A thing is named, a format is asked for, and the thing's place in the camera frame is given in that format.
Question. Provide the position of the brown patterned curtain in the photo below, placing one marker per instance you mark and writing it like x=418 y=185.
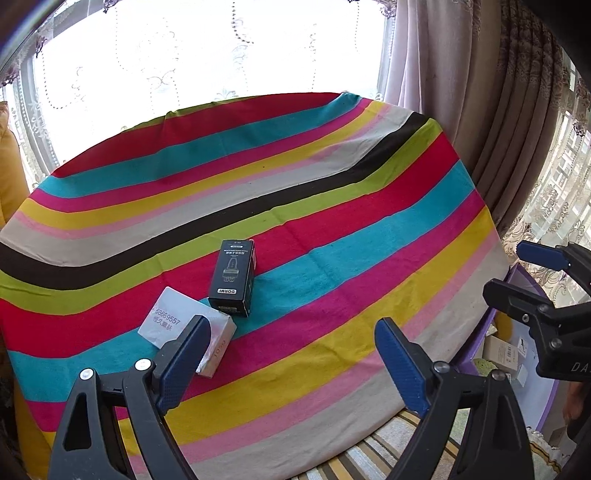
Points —
x=521 y=115

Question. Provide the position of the lace sheer curtain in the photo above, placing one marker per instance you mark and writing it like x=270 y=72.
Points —
x=568 y=194
x=184 y=60

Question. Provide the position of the white box with emblem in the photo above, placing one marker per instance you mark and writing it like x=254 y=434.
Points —
x=524 y=347

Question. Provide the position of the tall beige carton box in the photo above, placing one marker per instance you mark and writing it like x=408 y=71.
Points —
x=501 y=353

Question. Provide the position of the green oval sponge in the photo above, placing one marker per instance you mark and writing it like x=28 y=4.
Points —
x=485 y=365

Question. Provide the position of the striped terry towel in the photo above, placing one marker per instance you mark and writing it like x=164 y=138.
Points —
x=369 y=454

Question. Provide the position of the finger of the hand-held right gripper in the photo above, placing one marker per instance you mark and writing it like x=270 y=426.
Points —
x=540 y=254
x=508 y=295

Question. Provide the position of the plain mauve curtain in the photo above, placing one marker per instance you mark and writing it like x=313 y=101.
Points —
x=415 y=60

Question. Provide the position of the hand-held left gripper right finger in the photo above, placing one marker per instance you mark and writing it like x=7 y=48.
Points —
x=401 y=369

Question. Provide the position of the purple cardboard box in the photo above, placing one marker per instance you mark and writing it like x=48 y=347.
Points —
x=540 y=401

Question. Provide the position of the yellow sofa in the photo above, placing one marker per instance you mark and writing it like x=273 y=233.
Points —
x=9 y=175

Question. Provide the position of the black carton box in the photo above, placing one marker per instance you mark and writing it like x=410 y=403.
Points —
x=232 y=277

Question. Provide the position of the multicolour striped cloth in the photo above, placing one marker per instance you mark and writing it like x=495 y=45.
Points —
x=300 y=207

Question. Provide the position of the white pink soap box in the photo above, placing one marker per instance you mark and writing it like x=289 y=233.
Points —
x=171 y=318

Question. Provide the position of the person's right hand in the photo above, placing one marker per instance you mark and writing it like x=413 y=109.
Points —
x=578 y=401

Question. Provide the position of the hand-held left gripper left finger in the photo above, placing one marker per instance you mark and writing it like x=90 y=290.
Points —
x=182 y=364

